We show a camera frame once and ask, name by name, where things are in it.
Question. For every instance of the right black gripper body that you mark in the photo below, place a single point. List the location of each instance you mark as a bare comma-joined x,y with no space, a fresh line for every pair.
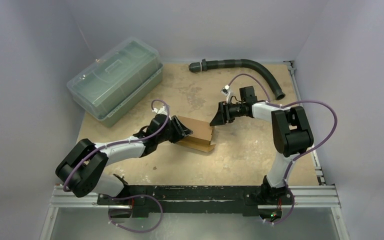
225,112

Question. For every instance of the brown cardboard box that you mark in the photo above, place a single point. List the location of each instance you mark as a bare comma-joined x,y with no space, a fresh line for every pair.
201,137

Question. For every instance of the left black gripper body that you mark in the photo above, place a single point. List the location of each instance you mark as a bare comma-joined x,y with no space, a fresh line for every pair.
171,134

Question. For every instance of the clear plastic storage box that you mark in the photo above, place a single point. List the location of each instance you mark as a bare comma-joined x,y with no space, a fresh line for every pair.
112,85

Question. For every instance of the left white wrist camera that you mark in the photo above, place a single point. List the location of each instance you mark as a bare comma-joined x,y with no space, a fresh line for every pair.
163,110

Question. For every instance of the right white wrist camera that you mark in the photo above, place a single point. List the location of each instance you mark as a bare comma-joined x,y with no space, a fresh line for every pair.
228,93

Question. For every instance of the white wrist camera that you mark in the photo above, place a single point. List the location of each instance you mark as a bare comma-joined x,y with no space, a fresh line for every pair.
163,110
228,93

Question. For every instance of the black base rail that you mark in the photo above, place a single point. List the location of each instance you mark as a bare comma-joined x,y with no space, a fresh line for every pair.
246,200

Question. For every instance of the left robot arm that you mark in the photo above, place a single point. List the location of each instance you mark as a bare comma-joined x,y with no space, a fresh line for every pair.
82,170

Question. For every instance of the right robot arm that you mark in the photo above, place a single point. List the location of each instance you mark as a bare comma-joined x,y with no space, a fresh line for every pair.
291,131

